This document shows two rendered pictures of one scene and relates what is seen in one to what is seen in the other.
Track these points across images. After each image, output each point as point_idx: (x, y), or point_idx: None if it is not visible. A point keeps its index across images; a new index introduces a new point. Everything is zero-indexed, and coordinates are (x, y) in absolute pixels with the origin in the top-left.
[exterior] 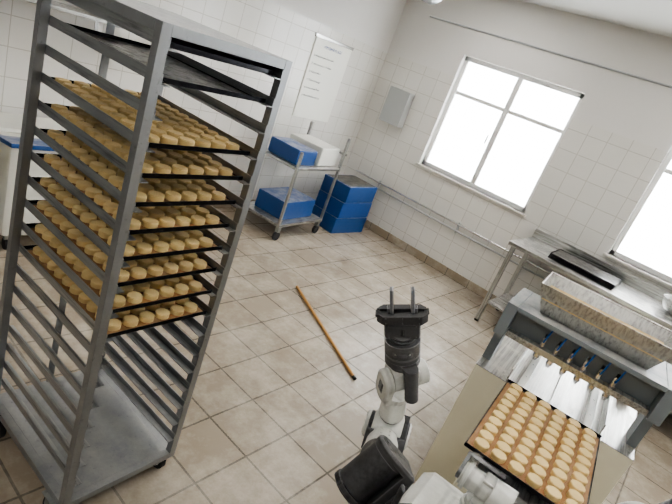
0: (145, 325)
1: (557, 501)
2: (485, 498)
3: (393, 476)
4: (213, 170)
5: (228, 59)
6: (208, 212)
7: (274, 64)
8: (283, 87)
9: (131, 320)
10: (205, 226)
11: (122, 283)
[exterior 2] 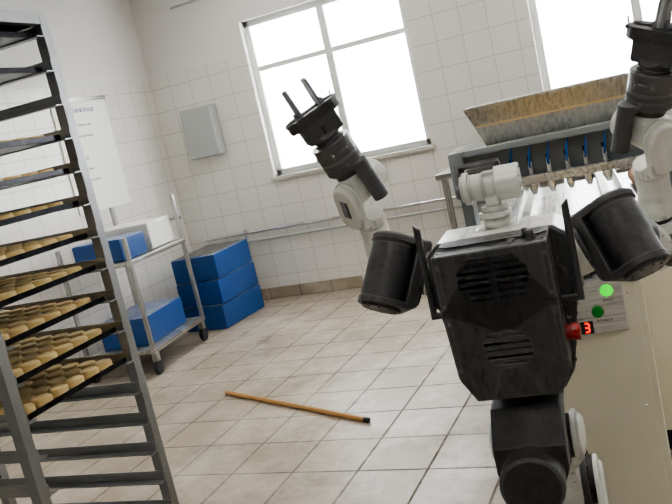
0: (63, 393)
1: None
2: (493, 186)
3: (410, 253)
4: (31, 172)
5: None
6: (54, 237)
7: (27, 20)
8: (52, 44)
9: (43, 396)
10: (61, 242)
11: (7, 341)
